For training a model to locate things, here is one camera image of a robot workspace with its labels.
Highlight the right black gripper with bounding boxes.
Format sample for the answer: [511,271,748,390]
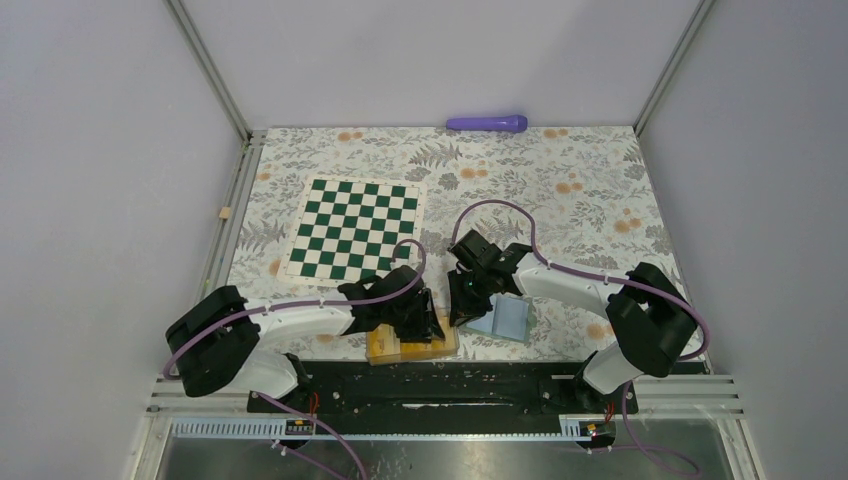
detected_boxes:
[448,268,493,328]

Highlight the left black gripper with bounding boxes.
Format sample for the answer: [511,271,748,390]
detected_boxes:
[384,288,445,343]

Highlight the green leather card holder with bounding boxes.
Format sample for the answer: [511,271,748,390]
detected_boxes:
[461,294,531,343]

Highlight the clear plastic card box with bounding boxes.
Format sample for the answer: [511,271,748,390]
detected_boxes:
[364,307,461,367]

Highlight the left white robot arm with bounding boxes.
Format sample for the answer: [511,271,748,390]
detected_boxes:
[163,265,445,411]

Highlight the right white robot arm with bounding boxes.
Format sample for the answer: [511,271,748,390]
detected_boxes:
[448,230,698,412]

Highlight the green white chessboard mat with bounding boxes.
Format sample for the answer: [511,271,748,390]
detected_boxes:
[277,176,427,286]

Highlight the floral tablecloth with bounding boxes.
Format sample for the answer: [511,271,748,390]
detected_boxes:
[218,125,707,364]

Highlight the purple cylinder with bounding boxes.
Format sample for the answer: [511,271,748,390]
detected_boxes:
[445,115,529,133]

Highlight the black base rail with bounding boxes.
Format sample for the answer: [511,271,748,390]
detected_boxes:
[247,361,643,435]

